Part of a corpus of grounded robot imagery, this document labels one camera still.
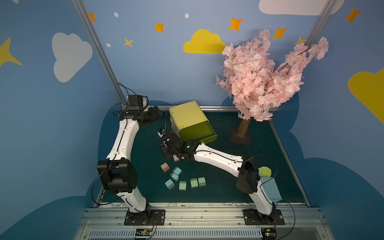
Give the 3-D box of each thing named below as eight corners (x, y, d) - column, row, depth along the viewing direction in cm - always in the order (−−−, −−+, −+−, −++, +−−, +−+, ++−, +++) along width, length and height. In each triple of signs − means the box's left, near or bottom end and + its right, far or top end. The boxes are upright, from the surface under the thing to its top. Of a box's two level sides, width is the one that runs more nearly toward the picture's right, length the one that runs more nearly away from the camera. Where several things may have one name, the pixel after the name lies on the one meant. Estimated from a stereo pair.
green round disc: (259, 176, 91) (261, 175, 89) (257, 168, 95) (258, 166, 93) (271, 176, 91) (272, 175, 89) (268, 168, 95) (269, 166, 93)
